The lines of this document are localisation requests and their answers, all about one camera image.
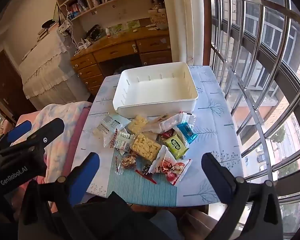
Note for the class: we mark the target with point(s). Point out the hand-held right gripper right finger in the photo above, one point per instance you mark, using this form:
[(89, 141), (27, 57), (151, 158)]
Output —
[(215, 180)]

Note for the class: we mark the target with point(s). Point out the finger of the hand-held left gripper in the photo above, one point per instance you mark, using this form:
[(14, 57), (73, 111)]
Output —
[(17, 131), (50, 130)]

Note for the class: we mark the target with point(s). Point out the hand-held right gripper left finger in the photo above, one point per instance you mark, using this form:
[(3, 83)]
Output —
[(86, 173)]

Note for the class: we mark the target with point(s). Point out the small clear candy wrapper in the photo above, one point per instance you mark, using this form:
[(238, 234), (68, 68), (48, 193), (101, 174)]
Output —
[(127, 162)]

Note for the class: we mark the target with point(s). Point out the long red white snack packet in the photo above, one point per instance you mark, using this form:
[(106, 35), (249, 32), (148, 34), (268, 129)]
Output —
[(168, 166)]

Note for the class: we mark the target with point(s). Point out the red white label snack packet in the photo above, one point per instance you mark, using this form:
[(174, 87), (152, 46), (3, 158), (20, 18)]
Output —
[(122, 141)]

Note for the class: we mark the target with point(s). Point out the green snack packet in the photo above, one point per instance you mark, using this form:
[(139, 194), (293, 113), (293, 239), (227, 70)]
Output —
[(175, 145)]

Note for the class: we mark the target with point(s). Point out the dark snack packet red edge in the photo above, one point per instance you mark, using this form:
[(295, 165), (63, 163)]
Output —
[(146, 172)]

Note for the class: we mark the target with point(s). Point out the clear packet yellow puffs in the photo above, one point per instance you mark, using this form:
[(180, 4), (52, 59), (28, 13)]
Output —
[(145, 148)]

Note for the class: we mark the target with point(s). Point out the dark red brown snack packet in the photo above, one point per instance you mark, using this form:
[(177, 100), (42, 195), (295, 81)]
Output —
[(167, 135)]

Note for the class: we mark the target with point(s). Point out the white clear barcode snack packet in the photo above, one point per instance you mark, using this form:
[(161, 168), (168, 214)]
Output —
[(188, 118)]

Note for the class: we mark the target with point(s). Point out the clear packet yellow crumbly snack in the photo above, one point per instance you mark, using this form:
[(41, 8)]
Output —
[(138, 123)]

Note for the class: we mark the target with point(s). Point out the frosted orange cracker packet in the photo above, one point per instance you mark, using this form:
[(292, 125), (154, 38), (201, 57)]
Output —
[(165, 123)]

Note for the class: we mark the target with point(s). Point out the white plastic storage bin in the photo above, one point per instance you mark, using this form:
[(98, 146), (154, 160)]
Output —
[(155, 92)]

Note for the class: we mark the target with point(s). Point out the pastel fleece blanket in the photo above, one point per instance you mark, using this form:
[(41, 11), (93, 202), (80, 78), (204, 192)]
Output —
[(65, 120)]

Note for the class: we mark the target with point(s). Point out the pink sofa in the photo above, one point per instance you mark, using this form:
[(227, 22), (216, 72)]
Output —
[(75, 142)]

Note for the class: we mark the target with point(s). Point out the brown wooden door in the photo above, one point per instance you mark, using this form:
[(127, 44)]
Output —
[(2, 85)]

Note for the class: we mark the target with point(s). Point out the white lace covered furniture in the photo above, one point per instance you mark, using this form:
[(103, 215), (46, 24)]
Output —
[(47, 72)]

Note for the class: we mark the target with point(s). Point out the person's legs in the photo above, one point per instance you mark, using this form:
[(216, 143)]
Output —
[(162, 222)]

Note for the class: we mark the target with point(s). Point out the wooden desk with drawers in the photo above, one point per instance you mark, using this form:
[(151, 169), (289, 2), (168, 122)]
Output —
[(115, 51)]

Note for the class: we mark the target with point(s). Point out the dark patterned pouch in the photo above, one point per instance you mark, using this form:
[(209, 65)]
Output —
[(93, 33)]

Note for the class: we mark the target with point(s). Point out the small white bottle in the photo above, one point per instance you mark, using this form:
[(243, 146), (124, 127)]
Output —
[(107, 31)]

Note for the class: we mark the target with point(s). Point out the green print paper sheet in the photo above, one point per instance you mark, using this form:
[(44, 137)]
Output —
[(120, 27), (133, 24)]

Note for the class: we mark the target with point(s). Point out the wooden bookshelf hutch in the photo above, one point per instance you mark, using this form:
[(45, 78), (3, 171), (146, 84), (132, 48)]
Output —
[(120, 3)]

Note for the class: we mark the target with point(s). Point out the cream curtain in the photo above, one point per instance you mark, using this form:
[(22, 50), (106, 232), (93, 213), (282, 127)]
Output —
[(182, 30)]

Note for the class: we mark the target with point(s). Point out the floral print box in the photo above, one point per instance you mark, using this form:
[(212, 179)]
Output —
[(160, 18)]

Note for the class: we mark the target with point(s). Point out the dark-haired doll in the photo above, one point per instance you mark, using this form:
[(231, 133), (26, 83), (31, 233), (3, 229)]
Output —
[(157, 1)]

